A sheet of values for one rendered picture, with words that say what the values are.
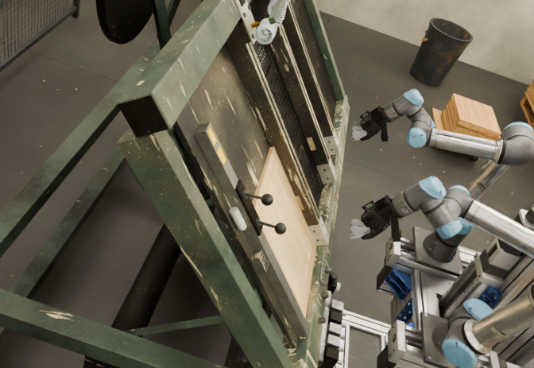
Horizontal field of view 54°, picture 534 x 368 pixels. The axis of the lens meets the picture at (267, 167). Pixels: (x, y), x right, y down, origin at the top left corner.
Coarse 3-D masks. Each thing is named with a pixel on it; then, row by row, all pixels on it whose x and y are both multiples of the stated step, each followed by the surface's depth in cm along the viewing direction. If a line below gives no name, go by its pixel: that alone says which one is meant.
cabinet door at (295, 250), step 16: (272, 160) 204; (272, 176) 201; (256, 192) 186; (272, 192) 198; (288, 192) 215; (256, 208) 180; (272, 208) 195; (288, 208) 213; (288, 224) 209; (304, 224) 227; (272, 240) 189; (288, 240) 206; (304, 240) 224; (288, 256) 203; (304, 256) 220; (288, 272) 199; (304, 272) 217; (304, 288) 212; (304, 304) 208
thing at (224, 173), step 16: (208, 128) 153; (208, 144) 153; (208, 160) 157; (224, 176) 159; (224, 192) 163; (240, 208) 166; (256, 240) 173; (272, 256) 180; (272, 272) 181; (288, 288) 189; (288, 304) 189; (304, 320) 199; (304, 336) 199
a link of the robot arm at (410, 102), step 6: (414, 90) 217; (402, 96) 218; (408, 96) 216; (414, 96) 214; (420, 96) 218; (396, 102) 219; (402, 102) 217; (408, 102) 216; (414, 102) 215; (420, 102) 215; (396, 108) 219; (402, 108) 218; (408, 108) 217; (414, 108) 217; (402, 114) 220; (408, 114) 219
